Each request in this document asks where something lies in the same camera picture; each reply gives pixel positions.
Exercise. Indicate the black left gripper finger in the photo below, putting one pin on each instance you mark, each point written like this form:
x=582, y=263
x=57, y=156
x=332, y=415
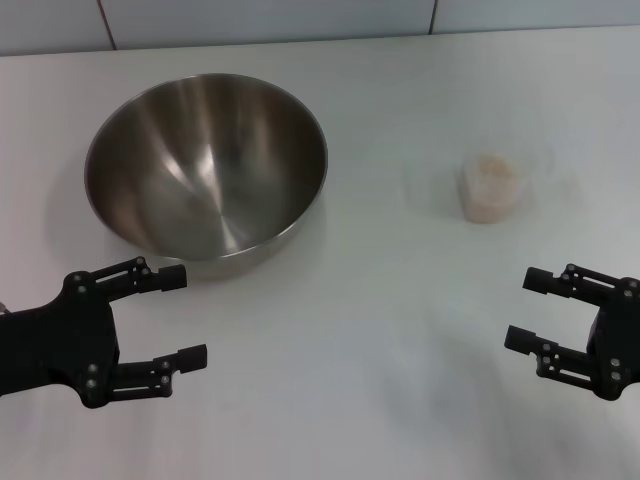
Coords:
x=172, y=278
x=192, y=359

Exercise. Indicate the clear plastic measuring cup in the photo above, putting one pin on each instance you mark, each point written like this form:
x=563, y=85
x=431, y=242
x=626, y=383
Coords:
x=535, y=165

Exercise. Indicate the white uncooked rice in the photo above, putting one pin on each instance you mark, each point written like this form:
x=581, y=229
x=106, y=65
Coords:
x=490, y=190

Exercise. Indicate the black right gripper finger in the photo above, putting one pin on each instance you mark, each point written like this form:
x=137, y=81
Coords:
x=520, y=337
x=537, y=281

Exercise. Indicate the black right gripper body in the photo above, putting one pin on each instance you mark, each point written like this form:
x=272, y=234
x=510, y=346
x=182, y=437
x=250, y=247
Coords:
x=620, y=340

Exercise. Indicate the large stainless steel bowl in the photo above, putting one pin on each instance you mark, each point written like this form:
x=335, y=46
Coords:
x=200, y=175

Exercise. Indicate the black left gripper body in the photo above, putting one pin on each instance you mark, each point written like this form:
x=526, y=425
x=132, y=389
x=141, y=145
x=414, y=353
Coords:
x=60, y=345

